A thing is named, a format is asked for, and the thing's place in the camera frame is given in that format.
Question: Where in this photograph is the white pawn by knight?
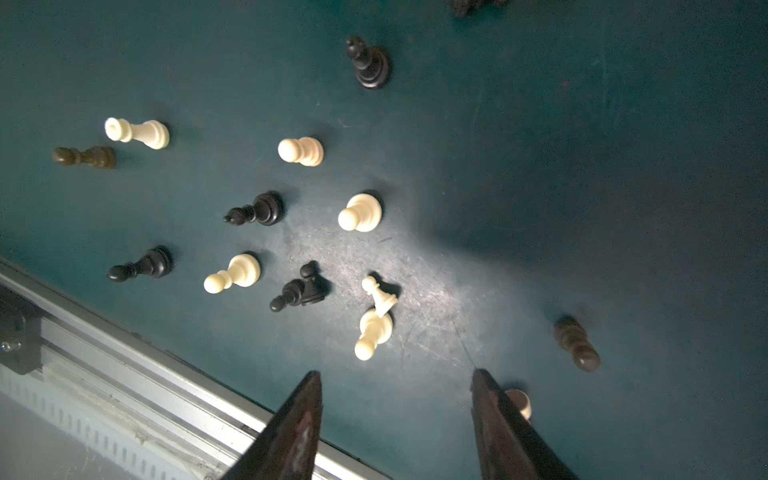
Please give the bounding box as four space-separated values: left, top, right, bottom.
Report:
354 309 393 361

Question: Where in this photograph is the brown pawn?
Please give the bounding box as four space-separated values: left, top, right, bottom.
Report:
553 316 601 373
52 146 117 169

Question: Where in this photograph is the white lying piece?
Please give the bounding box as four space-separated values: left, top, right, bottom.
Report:
505 389 532 421

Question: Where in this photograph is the black pawn front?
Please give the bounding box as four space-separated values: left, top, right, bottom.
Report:
107 245 173 282

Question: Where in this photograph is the black bishop chess piece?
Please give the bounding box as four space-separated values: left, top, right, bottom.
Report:
346 36 391 90

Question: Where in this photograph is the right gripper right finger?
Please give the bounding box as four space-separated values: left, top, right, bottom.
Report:
471 369 576 479

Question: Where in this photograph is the black pawn chess piece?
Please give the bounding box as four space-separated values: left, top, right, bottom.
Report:
223 191 284 226

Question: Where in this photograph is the white rook chess piece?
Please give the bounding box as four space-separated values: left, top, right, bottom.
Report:
104 117 170 150

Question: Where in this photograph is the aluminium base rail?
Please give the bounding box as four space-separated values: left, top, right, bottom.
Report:
1 263 378 479

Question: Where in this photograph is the white pawn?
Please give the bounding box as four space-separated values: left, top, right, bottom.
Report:
354 309 393 361
203 254 261 294
337 193 383 232
278 137 324 167

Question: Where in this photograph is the black pawn pair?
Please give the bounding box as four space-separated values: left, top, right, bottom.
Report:
269 260 330 313

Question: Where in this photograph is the brown pawn left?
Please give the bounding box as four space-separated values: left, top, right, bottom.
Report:
52 146 117 169

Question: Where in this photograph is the brown pawn right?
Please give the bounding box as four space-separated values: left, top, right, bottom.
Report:
553 316 601 373

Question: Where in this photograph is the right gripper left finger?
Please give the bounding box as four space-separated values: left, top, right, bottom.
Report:
222 371 323 480

